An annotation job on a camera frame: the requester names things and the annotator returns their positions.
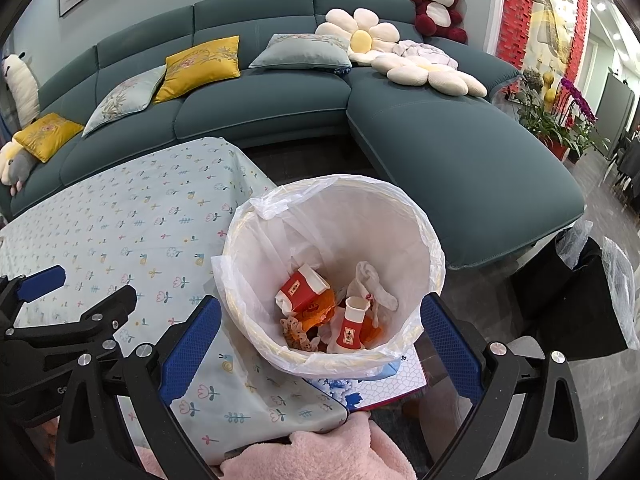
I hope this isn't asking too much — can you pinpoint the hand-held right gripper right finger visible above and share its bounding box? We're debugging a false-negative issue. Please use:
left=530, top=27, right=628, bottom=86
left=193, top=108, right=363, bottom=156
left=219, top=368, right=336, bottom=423
left=421, top=292, right=591, bottom=480

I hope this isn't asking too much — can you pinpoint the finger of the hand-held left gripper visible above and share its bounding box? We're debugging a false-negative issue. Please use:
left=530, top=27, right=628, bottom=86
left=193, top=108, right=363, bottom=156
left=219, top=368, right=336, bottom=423
left=0, top=285, right=138, bottom=361
left=0, top=265, right=67, bottom=311

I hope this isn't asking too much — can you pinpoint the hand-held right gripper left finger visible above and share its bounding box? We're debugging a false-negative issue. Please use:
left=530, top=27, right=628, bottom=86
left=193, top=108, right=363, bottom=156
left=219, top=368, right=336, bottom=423
left=54, top=295, right=223, bottom=480

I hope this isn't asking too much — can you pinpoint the cream trash bin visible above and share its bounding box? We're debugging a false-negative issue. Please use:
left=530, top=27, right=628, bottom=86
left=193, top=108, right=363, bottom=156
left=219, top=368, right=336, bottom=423
left=222, top=175, right=446, bottom=376

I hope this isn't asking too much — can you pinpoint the red and white paper box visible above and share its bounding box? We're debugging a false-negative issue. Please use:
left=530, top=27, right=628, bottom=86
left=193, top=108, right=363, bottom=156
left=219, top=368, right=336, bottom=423
left=274, top=267, right=329, bottom=313
left=329, top=296, right=373, bottom=352

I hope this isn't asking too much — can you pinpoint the pink-brown hair scrunchie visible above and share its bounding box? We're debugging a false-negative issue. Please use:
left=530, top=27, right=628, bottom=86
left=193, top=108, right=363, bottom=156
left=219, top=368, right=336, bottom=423
left=279, top=315, right=321, bottom=353

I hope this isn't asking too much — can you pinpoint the white sock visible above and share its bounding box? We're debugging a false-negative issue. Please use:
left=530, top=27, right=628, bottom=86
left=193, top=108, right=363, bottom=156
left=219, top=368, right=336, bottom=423
left=345, top=261, right=399, bottom=311

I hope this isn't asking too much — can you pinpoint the white lined trash bin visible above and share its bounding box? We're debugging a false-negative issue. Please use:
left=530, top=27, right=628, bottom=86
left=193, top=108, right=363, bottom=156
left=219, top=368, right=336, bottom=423
left=211, top=174, right=447, bottom=381

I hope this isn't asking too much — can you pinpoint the blue and white patterned box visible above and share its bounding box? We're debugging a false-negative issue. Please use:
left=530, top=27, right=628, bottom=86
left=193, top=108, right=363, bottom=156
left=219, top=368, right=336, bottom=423
left=306, top=349, right=429, bottom=413

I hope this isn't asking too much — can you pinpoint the grey plush mouse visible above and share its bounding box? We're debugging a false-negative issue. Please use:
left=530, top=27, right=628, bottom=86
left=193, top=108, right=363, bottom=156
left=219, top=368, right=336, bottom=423
left=7, top=152, right=38, bottom=195

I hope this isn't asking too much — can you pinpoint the black bin with clear bag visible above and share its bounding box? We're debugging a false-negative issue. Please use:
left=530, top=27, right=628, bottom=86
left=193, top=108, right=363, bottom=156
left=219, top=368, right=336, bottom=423
left=510, top=232, right=640, bottom=356

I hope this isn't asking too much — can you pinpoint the yellow embroidered cushion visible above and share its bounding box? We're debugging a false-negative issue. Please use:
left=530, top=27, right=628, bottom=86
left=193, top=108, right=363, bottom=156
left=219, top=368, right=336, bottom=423
left=152, top=35, right=241, bottom=105
left=12, top=112, right=85, bottom=163

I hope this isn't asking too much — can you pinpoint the pink fleece garment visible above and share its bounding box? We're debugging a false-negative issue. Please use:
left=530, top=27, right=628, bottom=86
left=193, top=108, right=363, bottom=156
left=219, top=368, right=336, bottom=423
left=132, top=390, right=473, bottom=480

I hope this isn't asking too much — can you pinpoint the clear plastic wrap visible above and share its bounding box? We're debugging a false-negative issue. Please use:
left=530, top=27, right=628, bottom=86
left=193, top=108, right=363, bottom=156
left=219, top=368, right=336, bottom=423
left=554, top=220, right=640, bottom=353

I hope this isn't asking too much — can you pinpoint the teal sectional sofa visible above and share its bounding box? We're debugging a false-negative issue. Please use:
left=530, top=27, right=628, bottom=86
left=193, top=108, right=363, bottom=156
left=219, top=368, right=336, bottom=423
left=0, top=0, right=586, bottom=271

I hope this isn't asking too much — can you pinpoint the long white plush animal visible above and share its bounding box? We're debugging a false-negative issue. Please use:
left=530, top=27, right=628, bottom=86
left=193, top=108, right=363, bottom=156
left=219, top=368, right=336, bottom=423
left=0, top=52, right=41, bottom=131

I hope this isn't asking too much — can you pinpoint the grey-blue embroidered cushion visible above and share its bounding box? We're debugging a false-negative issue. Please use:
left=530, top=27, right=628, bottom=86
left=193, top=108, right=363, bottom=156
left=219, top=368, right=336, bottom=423
left=248, top=33, right=353, bottom=72
left=81, top=65, right=167, bottom=137

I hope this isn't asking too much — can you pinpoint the green potted plant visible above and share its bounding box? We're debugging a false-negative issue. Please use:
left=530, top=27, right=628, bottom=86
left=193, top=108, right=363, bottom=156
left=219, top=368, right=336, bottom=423
left=515, top=72, right=608, bottom=161

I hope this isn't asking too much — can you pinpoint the dark chair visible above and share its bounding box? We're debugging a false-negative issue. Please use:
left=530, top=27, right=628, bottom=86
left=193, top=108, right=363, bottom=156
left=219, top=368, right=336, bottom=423
left=610, top=135, right=640, bottom=196

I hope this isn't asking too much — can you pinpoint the purple orchid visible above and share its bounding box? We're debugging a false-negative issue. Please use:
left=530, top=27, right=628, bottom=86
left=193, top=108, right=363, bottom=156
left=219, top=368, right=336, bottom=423
left=560, top=77, right=598, bottom=121

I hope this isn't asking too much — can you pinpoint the grey cabinet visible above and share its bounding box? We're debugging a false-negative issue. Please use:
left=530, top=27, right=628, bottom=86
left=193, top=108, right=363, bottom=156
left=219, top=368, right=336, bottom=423
left=597, top=72, right=636, bottom=161

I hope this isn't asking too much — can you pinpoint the pale crumpled cloth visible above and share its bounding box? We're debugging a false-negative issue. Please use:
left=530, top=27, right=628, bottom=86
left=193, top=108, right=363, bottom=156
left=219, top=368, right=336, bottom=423
left=392, top=40, right=458, bottom=68

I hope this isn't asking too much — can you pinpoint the red teddy bear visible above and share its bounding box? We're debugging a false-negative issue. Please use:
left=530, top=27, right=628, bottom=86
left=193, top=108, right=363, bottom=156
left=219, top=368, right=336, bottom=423
left=406, top=0, right=468, bottom=44

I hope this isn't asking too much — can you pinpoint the red and gold wall decoration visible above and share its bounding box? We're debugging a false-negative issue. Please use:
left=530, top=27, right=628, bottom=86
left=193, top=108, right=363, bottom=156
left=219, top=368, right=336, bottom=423
left=495, top=0, right=593, bottom=91

